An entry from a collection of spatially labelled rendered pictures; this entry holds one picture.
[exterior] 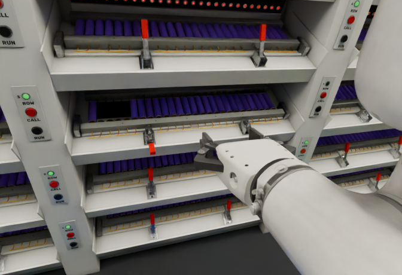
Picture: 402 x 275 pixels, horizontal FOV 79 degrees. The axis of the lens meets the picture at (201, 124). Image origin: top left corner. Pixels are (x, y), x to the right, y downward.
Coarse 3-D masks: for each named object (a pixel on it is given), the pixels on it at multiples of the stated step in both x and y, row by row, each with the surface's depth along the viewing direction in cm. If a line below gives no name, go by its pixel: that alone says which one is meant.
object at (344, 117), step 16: (352, 80) 90; (336, 96) 83; (352, 96) 84; (336, 112) 79; (352, 112) 81; (368, 112) 79; (336, 128) 76; (352, 128) 79; (368, 128) 82; (384, 128) 85
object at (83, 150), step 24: (72, 96) 61; (192, 96) 74; (288, 96) 74; (72, 120) 59; (96, 120) 62; (288, 120) 74; (72, 144) 57; (96, 144) 58; (120, 144) 59; (168, 144) 61; (192, 144) 63
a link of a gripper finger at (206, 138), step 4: (204, 132) 42; (204, 136) 41; (208, 136) 40; (200, 140) 41; (204, 140) 40; (208, 140) 39; (212, 140) 39; (200, 144) 41; (204, 148) 38; (208, 148) 38; (200, 152) 36; (204, 152) 36; (208, 152) 37; (212, 152) 39; (208, 156) 38
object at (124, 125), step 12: (132, 120) 61; (144, 120) 62; (156, 120) 62; (168, 120) 63; (180, 120) 64; (192, 120) 65; (204, 120) 66; (216, 120) 67; (228, 120) 69; (240, 120) 70; (252, 120) 70; (84, 132) 58; (96, 132) 59
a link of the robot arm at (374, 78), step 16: (384, 0) 13; (400, 0) 12; (384, 16) 13; (400, 16) 12; (368, 32) 14; (384, 32) 13; (400, 32) 12; (368, 48) 14; (384, 48) 13; (400, 48) 12; (368, 64) 14; (384, 64) 13; (400, 64) 12; (368, 80) 14; (384, 80) 13; (400, 80) 12; (368, 96) 14; (384, 96) 13; (400, 96) 12; (384, 112) 13; (400, 112) 12; (400, 128) 13; (400, 160) 23; (400, 176) 23; (384, 192) 23; (400, 192) 23
